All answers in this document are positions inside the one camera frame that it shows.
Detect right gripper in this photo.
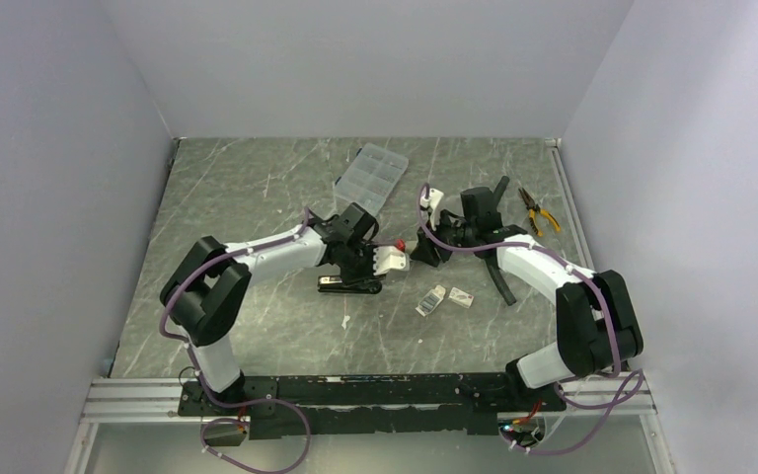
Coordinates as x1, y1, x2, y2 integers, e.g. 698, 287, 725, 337
410, 208, 478, 267

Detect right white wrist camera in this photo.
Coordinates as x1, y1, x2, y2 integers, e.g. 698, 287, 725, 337
419, 188, 444, 213

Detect black rubber hose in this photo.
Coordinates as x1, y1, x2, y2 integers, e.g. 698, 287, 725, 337
483, 175, 518, 307

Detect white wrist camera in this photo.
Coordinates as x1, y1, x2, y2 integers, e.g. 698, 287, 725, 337
373, 239, 410, 277
419, 188, 444, 213

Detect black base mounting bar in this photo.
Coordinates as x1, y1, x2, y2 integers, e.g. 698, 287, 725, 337
178, 372, 566, 440

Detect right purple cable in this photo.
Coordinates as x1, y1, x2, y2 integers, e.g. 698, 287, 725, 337
417, 183, 645, 458

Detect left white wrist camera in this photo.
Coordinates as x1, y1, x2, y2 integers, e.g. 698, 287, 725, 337
373, 239, 410, 277

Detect staple tray with staples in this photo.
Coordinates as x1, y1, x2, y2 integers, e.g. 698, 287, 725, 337
416, 285, 446, 317

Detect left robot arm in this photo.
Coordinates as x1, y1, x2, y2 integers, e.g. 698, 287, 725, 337
159, 203, 381, 415

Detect clear plastic organizer box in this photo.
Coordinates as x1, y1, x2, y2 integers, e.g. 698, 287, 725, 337
334, 143, 409, 217

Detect aluminium extrusion rail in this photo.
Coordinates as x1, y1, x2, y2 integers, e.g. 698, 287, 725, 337
81, 378, 658, 423

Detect yellow handled pliers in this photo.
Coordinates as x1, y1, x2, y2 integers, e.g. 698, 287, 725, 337
518, 187, 562, 237

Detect white staple box sleeve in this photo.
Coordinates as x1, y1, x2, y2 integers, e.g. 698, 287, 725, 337
449, 287, 474, 308

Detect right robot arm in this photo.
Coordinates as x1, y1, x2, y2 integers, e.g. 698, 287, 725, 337
417, 184, 644, 410

